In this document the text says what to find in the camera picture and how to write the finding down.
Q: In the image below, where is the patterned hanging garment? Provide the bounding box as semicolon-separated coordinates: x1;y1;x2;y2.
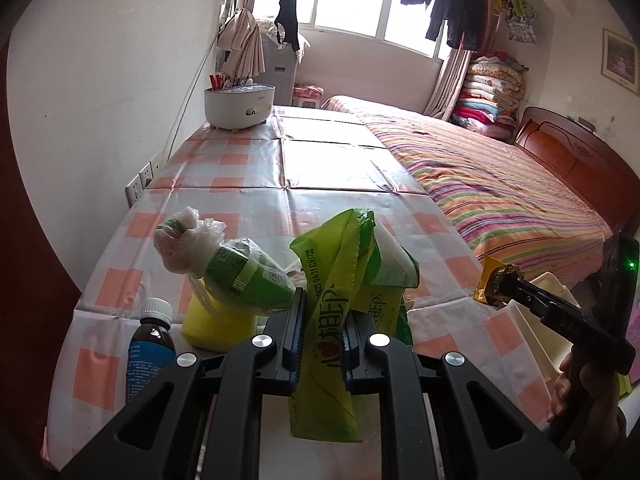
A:
505;0;539;44

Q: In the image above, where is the grey appliance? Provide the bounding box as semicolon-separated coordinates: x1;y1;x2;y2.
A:
260;35;301;107

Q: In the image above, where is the striped bed blanket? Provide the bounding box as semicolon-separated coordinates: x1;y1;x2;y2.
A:
320;95;613;283

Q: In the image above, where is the white wall outlet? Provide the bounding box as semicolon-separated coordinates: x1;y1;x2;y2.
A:
125;161;155;208

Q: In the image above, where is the beige striped curtain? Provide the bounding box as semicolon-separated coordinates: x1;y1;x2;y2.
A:
424;47;473;120

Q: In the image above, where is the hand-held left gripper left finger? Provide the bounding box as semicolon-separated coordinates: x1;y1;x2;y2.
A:
60;289;307;480

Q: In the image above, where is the white utensil holder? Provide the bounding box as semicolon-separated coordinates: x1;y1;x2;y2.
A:
203;80;276;132

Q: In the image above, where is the person's right hand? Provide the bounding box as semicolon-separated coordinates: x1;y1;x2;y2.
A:
546;351;625;438

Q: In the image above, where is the brown medicine bottle white cap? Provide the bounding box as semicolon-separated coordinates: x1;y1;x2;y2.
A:
126;297;177;401

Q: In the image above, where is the tied beige curtain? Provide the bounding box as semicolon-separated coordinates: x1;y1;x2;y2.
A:
216;0;266;79

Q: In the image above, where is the wooden bed headboard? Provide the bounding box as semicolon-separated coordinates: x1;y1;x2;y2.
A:
514;106;640;233

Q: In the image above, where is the framed wall picture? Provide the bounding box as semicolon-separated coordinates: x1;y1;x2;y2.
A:
601;28;640;93

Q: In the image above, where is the white wall cable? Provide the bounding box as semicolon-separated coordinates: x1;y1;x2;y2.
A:
167;35;221;161

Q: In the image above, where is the stack of folded quilts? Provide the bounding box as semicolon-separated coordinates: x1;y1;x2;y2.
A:
450;52;526;136

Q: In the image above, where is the green plastic bag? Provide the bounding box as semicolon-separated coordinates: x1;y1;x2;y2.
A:
289;208;421;445

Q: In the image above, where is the pink stool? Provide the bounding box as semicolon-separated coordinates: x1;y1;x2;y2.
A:
292;84;325;110

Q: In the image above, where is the row of dark hanging clothes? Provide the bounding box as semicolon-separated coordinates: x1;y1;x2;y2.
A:
345;0;501;52

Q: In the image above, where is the cream plastic bin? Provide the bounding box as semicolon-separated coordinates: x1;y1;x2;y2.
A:
492;272;583;381

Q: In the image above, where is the window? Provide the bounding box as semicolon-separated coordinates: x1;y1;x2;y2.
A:
252;0;451;58

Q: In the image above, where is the black hanging garment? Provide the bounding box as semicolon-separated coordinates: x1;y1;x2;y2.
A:
274;0;301;52

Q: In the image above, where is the gold snack wrapper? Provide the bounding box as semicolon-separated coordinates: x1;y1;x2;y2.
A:
474;255;523;308

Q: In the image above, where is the green bottle in clear bag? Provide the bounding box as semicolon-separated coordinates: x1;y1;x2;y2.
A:
154;206;298;318

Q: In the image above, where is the yellow sponge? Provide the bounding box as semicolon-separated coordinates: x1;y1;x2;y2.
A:
181;290;261;352

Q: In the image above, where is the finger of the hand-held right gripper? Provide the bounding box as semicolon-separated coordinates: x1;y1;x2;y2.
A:
492;267;632;376

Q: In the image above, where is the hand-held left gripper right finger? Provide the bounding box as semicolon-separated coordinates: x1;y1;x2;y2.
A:
345;311;585;480

